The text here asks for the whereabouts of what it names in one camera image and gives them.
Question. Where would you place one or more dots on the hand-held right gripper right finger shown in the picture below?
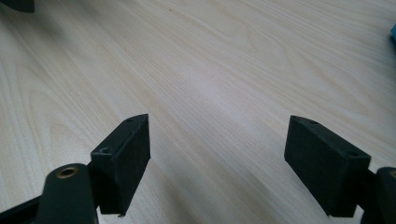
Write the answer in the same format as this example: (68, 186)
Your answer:
(323, 168)

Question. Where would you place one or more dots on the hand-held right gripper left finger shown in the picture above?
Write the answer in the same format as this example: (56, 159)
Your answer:
(124, 168)

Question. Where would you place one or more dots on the blue wet wipes packet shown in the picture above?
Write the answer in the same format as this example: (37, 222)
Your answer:
(394, 32)

